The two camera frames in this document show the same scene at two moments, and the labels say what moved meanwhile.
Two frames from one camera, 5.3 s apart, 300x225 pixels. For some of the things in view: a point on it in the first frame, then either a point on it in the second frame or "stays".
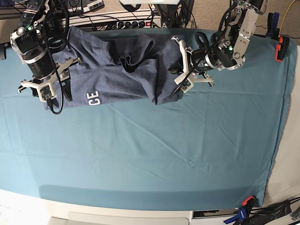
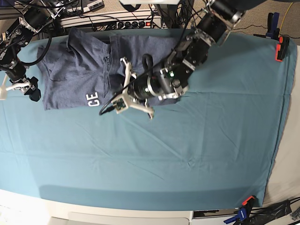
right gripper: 176,68 -> 125,100
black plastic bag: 261,216 stays
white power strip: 155,23 stays
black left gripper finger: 66,86 -> 34,94
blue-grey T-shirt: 108,68 stays
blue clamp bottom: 242,215 stays
